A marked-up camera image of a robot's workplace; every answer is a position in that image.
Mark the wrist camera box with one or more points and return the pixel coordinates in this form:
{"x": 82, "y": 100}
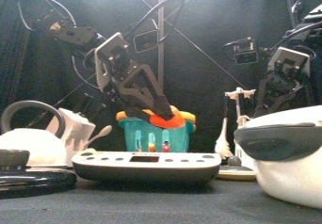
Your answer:
{"x": 245, "y": 54}
{"x": 146, "y": 41}

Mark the white slotted utensil holder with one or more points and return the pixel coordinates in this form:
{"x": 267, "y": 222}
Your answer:
{"x": 76, "y": 130}

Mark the white plastic spoon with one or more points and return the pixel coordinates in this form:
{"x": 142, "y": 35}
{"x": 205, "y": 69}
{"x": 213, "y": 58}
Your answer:
{"x": 101, "y": 133}

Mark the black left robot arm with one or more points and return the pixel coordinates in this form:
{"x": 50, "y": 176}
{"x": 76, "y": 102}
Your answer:
{"x": 69, "y": 35}

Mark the teal basket with orange rim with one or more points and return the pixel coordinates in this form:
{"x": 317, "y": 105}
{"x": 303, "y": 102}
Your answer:
{"x": 146, "y": 136}

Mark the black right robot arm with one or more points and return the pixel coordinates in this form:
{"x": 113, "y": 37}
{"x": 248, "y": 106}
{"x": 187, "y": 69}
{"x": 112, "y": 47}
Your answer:
{"x": 308, "y": 24}

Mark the white black kitchen scale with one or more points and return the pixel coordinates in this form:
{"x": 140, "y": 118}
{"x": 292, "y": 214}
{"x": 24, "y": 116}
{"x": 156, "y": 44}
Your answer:
{"x": 146, "y": 166}

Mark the white upright rack stand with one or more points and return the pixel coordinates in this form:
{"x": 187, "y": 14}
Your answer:
{"x": 241, "y": 108}

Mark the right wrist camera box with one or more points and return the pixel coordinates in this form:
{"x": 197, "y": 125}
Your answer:
{"x": 245, "y": 54}

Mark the black pot lid with knob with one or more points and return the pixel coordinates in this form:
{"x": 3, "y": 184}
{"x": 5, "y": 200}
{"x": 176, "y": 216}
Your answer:
{"x": 30, "y": 179}

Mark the grey vertical frame pole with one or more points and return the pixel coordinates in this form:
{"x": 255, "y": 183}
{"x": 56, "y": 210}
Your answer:
{"x": 161, "y": 24}

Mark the orange toy carrot piece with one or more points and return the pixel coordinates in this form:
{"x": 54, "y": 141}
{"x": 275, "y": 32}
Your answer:
{"x": 168, "y": 121}

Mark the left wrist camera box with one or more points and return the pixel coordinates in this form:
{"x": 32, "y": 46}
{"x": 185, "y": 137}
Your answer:
{"x": 146, "y": 41}

